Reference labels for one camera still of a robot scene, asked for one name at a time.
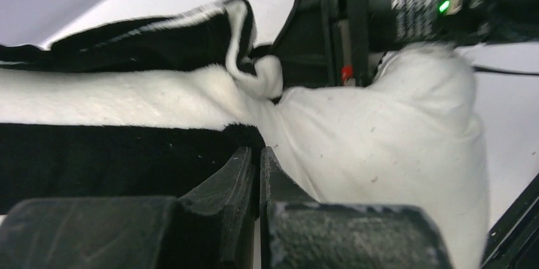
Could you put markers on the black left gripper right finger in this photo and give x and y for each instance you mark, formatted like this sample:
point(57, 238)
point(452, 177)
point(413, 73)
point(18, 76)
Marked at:
point(300, 232)

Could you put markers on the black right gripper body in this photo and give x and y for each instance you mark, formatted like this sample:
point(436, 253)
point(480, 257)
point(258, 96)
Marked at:
point(327, 42)

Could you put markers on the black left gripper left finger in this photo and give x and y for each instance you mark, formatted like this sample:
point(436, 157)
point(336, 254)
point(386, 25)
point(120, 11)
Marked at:
point(212, 226)

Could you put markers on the black white striped pillowcase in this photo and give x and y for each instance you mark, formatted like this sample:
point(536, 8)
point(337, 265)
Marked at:
point(148, 106)

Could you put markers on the white pillow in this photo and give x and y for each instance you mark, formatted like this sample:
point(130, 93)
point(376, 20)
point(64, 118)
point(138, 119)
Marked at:
point(412, 137)

